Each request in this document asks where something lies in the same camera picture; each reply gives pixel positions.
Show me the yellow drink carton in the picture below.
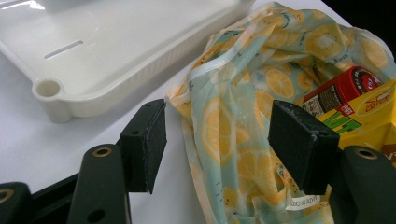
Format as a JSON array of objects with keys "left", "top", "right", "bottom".
[{"left": 317, "top": 78, "right": 396, "bottom": 171}]

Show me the red round tin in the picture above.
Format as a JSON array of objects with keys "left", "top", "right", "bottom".
[{"left": 301, "top": 65, "right": 385, "bottom": 118}]

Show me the lemon print fabric bag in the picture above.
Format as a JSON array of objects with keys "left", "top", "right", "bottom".
[{"left": 164, "top": 1, "right": 396, "bottom": 224}]

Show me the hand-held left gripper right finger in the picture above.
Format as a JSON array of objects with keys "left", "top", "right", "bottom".
[{"left": 267, "top": 99, "right": 341, "bottom": 196}]

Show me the white plastic tray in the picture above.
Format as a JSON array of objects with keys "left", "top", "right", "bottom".
[{"left": 0, "top": 0, "right": 257, "bottom": 124}]

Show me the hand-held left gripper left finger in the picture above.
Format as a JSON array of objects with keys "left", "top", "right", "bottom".
[{"left": 119, "top": 98, "right": 168, "bottom": 195}]

